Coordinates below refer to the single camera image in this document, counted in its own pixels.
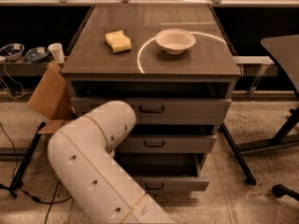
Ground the grey drawer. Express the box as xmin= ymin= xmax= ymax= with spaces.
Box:
xmin=70 ymin=96 xmax=232 ymax=126
xmin=115 ymin=153 xmax=209 ymax=193
xmin=117 ymin=135 xmax=217 ymax=153

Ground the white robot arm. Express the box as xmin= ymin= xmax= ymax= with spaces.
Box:
xmin=48 ymin=101 xmax=174 ymax=224

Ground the grey drawer cabinet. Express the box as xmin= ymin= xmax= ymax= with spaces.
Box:
xmin=61 ymin=3 xmax=242 ymax=170

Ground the white bowl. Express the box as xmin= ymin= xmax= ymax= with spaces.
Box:
xmin=155 ymin=29 xmax=196 ymax=55

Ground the yellow sponge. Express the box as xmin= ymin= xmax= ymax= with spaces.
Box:
xmin=106 ymin=30 xmax=132 ymax=53

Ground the brown cardboard box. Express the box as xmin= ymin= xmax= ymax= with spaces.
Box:
xmin=28 ymin=61 xmax=79 ymax=134

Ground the white paper cup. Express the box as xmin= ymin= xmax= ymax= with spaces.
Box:
xmin=48 ymin=43 xmax=64 ymax=63

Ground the black right stand leg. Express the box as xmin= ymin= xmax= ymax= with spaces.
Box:
xmin=220 ymin=123 xmax=256 ymax=186

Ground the black stand leg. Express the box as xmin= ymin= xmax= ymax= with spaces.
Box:
xmin=220 ymin=123 xmax=256 ymax=186
xmin=9 ymin=122 xmax=46 ymax=192

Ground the blue bowl right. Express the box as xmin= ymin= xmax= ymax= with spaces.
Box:
xmin=25 ymin=47 xmax=50 ymax=63

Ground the blue bowl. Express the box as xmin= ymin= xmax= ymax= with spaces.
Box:
xmin=0 ymin=43 xmax=24 ymax=61
xmin=25 ymin=47 xmax=50 ymax=63

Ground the blue bowl left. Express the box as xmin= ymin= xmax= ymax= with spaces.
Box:
xmin=0 ymin=43 xmax=24 ymax=61

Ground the dark side table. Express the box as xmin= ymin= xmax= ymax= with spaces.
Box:
xmin=238 ymin=35 xmax=299 ymax=151

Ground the black left stand leg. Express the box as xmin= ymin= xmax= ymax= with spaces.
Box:
xmin=9 ymin=122 xmax=46 ymax=192

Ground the black chair caster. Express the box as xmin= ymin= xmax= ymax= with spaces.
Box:
xmin=272 ymin=185 xmax=299 ymax=202

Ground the black floor cable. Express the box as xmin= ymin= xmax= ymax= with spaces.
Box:
xmin=0 ymin=121 xmax=73 ymax=224

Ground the white cable left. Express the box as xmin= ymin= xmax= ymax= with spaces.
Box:
xmin=0 ymin=58 xmax=26 ymax=100

